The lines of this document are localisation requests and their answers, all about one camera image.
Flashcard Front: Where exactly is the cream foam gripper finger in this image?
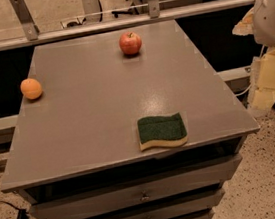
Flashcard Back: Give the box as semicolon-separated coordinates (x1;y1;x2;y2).
232;8;275;111

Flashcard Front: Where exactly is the orange fruit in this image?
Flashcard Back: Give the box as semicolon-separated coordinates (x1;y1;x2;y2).
20;78;42;100

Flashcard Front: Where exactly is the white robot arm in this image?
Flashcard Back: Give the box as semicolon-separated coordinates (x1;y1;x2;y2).
232;0;275;111

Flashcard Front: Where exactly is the red apple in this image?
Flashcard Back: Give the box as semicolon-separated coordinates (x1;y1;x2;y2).
119;31;142;55

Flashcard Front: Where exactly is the green yellow sponge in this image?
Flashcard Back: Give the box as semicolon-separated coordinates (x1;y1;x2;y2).
137;113;188;151

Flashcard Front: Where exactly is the grey drawer cabinet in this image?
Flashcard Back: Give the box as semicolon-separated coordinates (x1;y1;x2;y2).
1;20;259;219

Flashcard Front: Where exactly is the white cable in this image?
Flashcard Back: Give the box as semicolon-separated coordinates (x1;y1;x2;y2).
228;43;272;98

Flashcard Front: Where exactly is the metal railing frame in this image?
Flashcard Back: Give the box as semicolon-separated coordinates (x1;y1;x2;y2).
0;0;255;51

